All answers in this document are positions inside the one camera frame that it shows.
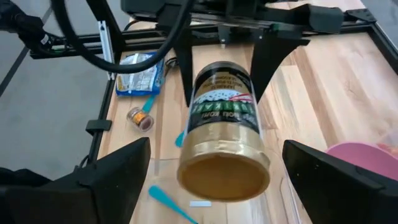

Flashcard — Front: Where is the pink bowl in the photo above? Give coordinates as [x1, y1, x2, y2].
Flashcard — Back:
[325, 141, 398, 182]

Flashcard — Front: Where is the small amber jar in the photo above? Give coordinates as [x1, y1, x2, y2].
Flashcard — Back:
[126, 106, 155, 132]

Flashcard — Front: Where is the blue white seaweed packet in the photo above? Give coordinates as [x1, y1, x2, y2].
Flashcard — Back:
[115, 52, 165, 96]

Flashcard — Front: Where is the teal-handled black spoon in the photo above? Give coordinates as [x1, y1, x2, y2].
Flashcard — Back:
[142, 94, 158, 114]
[148, 185, 200, 224]
[174, 129, 187, 149]

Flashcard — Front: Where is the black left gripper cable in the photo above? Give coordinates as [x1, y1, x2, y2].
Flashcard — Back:
[51, 0, 195, 75]

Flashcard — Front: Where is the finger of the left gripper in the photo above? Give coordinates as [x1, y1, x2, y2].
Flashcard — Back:
[250, 30, 312, 103]
[174, 29, 195, 107]

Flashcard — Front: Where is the gold-lidded furikake jar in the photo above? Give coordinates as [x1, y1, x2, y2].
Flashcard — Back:
[176, 60, 271, 203]

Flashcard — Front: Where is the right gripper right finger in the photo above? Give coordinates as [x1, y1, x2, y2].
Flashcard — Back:
[282, 139, 398, 224]

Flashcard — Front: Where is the clear plastic handled organizer tray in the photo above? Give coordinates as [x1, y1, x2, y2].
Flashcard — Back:
[151, 157, 301, 224]

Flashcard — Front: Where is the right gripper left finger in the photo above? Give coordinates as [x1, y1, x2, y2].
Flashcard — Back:
[77, 137, 152, 224]

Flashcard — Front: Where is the black aluminium extrusion frame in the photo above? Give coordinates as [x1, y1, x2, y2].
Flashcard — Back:
[29, 6, 398, 166]

